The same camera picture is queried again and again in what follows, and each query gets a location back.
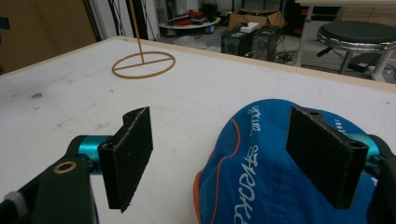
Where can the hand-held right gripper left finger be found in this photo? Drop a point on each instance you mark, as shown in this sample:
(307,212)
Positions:
(126,157)

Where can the cardboard box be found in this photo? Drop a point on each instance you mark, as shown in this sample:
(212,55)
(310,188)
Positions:
(257,18)

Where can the round black stool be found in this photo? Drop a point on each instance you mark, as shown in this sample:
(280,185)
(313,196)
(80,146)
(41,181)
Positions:
(358,40)

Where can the black computer tower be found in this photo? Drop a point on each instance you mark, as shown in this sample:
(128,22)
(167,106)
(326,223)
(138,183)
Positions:
(249,42)

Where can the round white platform with clutter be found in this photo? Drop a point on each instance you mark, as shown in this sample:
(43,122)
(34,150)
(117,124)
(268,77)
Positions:
(190,21)

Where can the blue cap with orange trim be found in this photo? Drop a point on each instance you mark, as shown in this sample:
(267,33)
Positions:
(264,168)

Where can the white power strip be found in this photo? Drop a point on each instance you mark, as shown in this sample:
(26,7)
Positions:
(249,27)

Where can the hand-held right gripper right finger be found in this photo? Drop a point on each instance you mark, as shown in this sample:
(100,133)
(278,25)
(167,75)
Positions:
(323,155)

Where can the brown wooden board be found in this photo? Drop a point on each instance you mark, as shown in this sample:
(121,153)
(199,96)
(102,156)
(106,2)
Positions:
(43,31)

